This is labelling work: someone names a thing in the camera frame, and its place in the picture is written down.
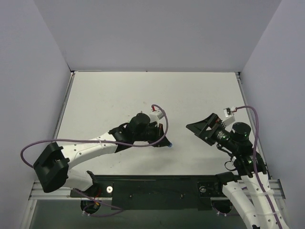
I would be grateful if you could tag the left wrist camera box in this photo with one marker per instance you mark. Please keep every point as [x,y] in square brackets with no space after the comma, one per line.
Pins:
[155,115]

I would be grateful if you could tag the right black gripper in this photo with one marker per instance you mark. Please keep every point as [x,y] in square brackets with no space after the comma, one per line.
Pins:
[210,128]

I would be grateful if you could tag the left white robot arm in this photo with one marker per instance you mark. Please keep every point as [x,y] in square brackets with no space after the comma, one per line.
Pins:
[55,165]

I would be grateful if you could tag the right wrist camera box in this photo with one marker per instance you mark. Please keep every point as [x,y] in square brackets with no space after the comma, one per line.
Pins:
[229,116]

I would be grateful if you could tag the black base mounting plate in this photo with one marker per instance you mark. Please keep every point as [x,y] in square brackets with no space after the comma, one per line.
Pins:
[150,192]

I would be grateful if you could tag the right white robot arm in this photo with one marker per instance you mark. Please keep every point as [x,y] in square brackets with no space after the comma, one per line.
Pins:
[258,209]

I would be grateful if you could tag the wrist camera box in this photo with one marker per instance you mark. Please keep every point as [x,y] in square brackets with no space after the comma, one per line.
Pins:
[229,116]
[155,115]

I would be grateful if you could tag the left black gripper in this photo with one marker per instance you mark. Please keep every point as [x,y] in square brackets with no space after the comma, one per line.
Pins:
[157,133]

